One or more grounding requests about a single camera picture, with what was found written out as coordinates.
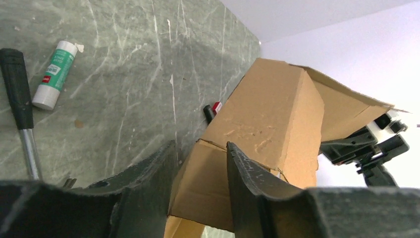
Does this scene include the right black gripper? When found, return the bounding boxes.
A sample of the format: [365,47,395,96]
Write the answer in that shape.
[319,113,410,187]

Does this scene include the green white glue stick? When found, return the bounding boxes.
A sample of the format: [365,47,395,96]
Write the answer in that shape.
[32,41,78,110]

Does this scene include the brown cardboard box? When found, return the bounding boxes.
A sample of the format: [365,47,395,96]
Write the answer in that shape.
[169,58,392,231]

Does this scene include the black blue marker pen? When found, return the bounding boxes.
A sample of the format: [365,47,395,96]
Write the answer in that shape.
[203,105,215,124]

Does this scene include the black handled claw hammer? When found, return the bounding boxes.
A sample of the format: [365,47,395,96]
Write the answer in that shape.
[0,48,43,180]

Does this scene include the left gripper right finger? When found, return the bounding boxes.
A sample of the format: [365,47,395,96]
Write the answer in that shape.
[227,142,420,238]

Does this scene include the small red white box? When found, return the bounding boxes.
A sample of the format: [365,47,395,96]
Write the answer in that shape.
[212,101,222,115]

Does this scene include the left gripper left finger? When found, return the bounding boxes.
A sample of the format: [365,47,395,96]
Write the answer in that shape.
[0,140,177,238]

